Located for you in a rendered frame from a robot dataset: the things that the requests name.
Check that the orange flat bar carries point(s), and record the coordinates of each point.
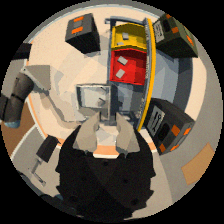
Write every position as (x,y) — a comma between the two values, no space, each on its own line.
(153,61)

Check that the red open bin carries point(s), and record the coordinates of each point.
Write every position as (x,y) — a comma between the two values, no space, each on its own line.
(135,68)

